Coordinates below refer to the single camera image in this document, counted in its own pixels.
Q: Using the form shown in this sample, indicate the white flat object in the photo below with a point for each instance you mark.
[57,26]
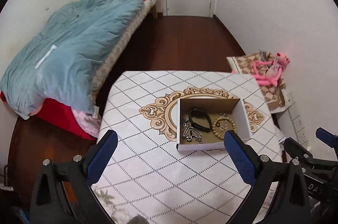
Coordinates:
[5,188]

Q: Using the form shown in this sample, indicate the white plastic bag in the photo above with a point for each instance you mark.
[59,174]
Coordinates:
[280,135]

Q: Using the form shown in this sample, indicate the beige checked mattress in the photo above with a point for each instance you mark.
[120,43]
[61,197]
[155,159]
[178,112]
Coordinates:
[118,49]

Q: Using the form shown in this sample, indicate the light blue duvet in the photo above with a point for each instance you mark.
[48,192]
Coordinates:
[66,55]

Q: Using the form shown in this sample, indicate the pink plush toy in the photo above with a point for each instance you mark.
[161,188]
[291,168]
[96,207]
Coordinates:
[266,73]

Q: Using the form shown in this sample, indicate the white power strip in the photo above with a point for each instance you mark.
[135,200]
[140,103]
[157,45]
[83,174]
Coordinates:
[299,123]

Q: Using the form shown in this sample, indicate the white diamond-patterned tablecloth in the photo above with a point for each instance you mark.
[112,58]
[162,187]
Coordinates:
[148,160]

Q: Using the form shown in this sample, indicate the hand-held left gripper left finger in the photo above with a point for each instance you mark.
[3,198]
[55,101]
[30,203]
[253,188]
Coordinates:
[103,155]

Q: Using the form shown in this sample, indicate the pink checked sheet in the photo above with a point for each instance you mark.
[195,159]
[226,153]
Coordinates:
[87,121]

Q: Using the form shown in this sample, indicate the white cardboard box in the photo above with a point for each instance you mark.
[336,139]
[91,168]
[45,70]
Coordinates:
[200,147]

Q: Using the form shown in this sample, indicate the wooden bed frame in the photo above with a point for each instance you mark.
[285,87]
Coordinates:
[154,11]

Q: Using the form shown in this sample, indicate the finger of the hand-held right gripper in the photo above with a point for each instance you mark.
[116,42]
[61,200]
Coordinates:
[293,146]
[327,135]

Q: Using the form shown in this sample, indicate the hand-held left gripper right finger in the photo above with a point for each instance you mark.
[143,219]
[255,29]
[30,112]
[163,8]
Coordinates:
[239,158]

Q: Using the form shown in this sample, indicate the red blanket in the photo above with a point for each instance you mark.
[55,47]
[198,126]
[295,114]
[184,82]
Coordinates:
[58,113]

